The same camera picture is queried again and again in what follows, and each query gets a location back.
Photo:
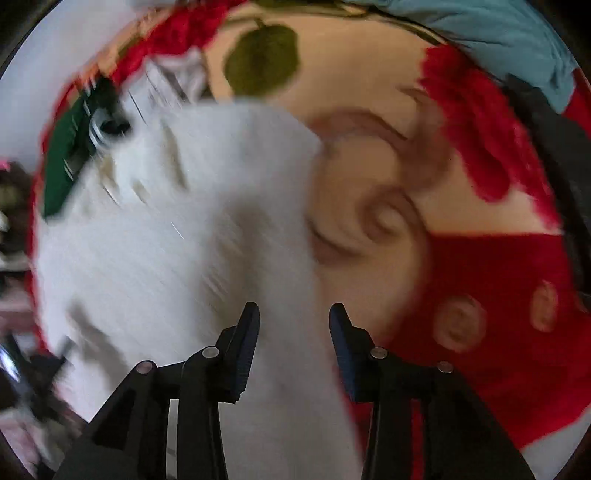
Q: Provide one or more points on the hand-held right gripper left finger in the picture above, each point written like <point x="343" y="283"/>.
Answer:
<point x="248" y="355"/>

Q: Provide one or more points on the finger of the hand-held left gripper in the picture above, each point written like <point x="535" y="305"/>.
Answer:
<point x="110" y="121"/>

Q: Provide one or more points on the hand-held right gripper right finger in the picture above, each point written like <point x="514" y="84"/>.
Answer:
<point x="341" y="355"/>

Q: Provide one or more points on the white fuzzy knit sweater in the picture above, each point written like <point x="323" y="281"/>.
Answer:
<point x="184" y="249"/>

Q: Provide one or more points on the red floral blanket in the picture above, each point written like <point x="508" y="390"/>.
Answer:
<point x="369" y="92"/>

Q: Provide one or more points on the dark green striped garment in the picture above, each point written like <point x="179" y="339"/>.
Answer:
<point x="558" y="152"/>

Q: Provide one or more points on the teal cloth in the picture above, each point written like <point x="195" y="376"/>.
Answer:
<point x="485" y="32"/>

